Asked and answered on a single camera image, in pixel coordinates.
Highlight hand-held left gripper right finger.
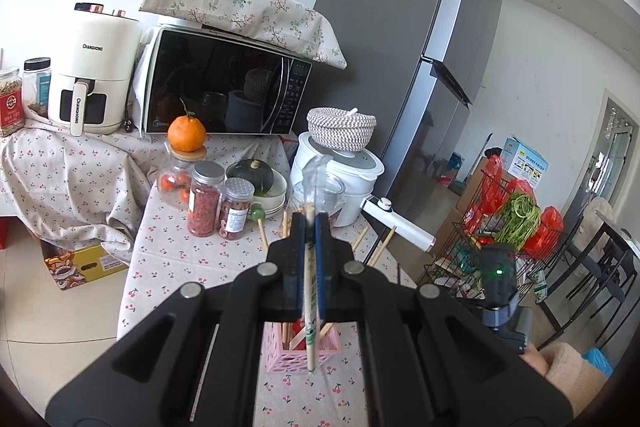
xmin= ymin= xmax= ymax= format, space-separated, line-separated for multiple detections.
xmin=316 ymin=213 xmax=576 ymax=427

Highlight dark dining table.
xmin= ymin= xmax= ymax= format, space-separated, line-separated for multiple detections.
xmin=595 ymin=212 xmax=640 ymax=258

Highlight dark green squash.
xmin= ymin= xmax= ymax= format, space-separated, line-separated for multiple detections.
xmin=227 ymin=158 xmax=275 ymax=198

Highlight broom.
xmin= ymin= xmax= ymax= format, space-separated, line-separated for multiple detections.
xmin=472 ymin=134 xmax=496 ymax=188

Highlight blue and white carton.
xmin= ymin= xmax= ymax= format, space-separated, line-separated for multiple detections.
xmin=502 ymin=136 xmax=549 ymax=190

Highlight pink perforated utensil holder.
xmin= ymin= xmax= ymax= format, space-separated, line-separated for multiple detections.
xmin=265 ymin=319 xmax=341 ymax=374

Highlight printed cardboard box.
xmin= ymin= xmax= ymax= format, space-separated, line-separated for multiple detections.
xmin=42 ymin=243 xmax=132 ymax=292

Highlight grey refrigerator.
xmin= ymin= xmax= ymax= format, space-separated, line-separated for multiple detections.
xmin=312 ymin=0 xmax=507 ymax=273

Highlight paper chopsticks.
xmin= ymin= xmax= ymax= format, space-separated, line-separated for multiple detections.
xmin=302 ymin=202 xmax=321 ymax=375

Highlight green tipped wooden stick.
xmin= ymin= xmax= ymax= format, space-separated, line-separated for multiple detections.
xmin=250 ymin=204 xmax=268 ymax=253

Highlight small dried berry jar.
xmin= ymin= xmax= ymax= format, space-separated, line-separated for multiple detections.
xmin=218 ymin=178 xmax=256 ymax=241

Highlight bunch of wooden chopsticks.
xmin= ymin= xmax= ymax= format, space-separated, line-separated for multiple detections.
xmin=280 ymin=207 xmax=398 ymax=353

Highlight cherry print tablecloth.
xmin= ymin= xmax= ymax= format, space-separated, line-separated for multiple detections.
xmin=0 ymin=112 xmax=166 ymax=243
xmin=117 ymin=132 xmax=401 ymax=427

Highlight large goji berry jar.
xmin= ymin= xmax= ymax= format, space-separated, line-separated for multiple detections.
xmin=187 ymin=161 xmax=226 ymax=238

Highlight red plastic bag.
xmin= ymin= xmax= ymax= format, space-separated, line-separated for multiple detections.
xmin=525 ymin=206 xmax=563 ymax=258
xmin=462 ymin=154 xmax=503 ymax=233

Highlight wooden lid glass jar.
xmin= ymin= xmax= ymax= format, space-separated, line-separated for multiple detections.
xmin=157 ymin=146 xmax=208 ymax=210

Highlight woven rope basket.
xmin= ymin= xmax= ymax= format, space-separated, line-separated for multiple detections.
xmin=306 ymin=107 xmax=377 ymax=152

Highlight bunch of leafy greens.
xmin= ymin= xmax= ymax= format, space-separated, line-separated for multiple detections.
xmin=492 ymin=193 xmax=541 ymax=253

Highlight black lid storage jar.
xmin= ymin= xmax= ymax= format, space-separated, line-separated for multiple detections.
xmin=22 ymin=57 xmax=52 ymax=118

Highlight black microwave oven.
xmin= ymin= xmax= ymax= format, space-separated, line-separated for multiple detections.
xmin=140 ymin=24 xmax=313 ymax=138

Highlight red label nut jar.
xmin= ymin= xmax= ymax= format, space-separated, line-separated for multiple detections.
xmin=0 ymin=67 xmax=25 ymax=138

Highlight white pot with handle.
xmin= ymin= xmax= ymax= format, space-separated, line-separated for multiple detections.
xmin=290 ymin=132 xmax=436 ymax=253

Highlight black wire rack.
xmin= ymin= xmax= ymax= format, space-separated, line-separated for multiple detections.
xmin=422 ymin=167 xmax=566 ymax=303
xmin=432 ymin=227 xmax=548 ymax=303

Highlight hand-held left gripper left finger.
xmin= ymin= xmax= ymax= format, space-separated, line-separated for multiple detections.
xmin=45 ymin=213 xmax=306 ymax=427

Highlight orange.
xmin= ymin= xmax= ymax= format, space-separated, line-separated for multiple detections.
xmin=167 ymin=99 xmax=207 ymax=152

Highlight white air fryer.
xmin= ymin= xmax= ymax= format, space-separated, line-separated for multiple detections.
xmin=47 ymin=2 xmax=143 ymax=136

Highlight white bowl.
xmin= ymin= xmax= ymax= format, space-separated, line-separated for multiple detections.
xmin=225 ymin=162 xmax=290 ymax=220

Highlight floral cover cloth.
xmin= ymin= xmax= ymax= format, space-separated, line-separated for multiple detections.
xmin=139 ymin=0 xmax=348 ymax=70

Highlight glass panel door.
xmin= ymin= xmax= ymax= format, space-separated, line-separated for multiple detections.
xmin=587 ymin=89 xmax=640 ymax=218

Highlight black chair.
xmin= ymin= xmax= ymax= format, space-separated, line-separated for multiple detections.
xmin=537 ymin=207 xmax=640 ymax=343

